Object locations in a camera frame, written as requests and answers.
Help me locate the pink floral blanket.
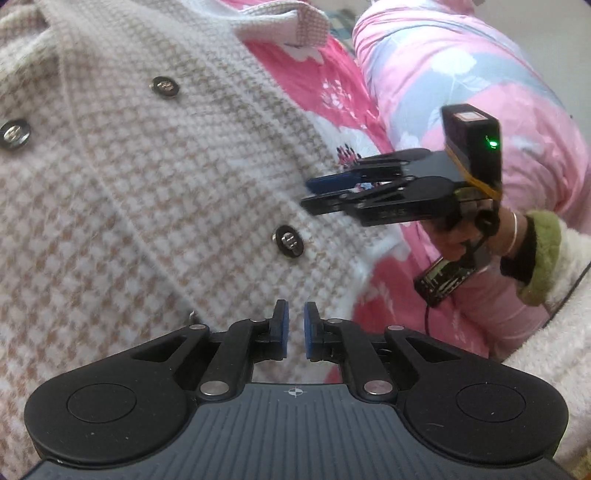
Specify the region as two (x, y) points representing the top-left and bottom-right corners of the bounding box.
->
(239, 0), (419, 385)

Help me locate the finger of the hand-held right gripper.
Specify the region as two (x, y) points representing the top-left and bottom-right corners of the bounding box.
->
(305, 148), (433, 195)
(300, 176), (457, 217)

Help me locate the beige houndstooth knit coat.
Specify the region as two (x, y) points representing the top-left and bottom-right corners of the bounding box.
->
(0, 0), (408, 480)

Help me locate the blue plaid cloth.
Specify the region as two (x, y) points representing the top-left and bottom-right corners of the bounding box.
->
(329, 8), (370, 51)

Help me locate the person's right hand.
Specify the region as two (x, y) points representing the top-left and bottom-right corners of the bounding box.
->
(433, 210), (518, 274)

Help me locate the pink grey floral quilt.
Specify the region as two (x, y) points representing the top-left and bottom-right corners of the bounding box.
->
(353, 0), (591, 363)

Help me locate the thin bangle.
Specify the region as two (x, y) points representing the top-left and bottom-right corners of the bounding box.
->
(501, 211), (530, 260)

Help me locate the person's right forearm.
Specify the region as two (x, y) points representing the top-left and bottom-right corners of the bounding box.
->
(489, 210), (591, 472)

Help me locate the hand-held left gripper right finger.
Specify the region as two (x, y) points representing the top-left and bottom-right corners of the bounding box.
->
(303, 301), (462, 402)

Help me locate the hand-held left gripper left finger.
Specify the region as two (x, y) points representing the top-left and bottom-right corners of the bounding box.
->
(131, 299), (291, 400)

